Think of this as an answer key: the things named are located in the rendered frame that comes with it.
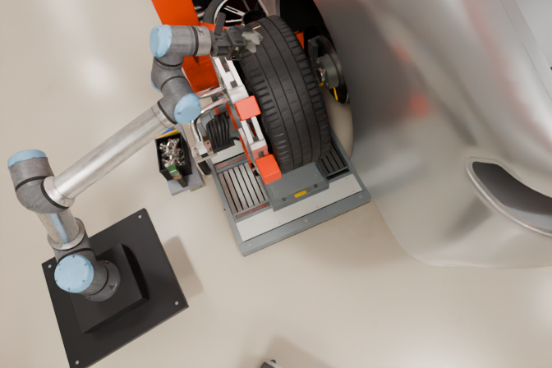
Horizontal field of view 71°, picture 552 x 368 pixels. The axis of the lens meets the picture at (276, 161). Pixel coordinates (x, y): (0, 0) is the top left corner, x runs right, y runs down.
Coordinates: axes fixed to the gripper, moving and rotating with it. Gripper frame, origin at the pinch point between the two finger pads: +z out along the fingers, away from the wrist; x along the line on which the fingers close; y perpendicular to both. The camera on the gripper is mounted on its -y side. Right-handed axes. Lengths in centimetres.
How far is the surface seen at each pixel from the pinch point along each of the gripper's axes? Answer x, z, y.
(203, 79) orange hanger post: -71, 13, -42
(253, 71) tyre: -10.8, -0.5, 6.1
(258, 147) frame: -31.1, 1.4, 26.0
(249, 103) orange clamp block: -14.1, -5.5, 17.1
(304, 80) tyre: -6.1, 15.2, 15.3
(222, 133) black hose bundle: -31.8, -10.5, 17.3
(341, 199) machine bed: -90, 78, 38
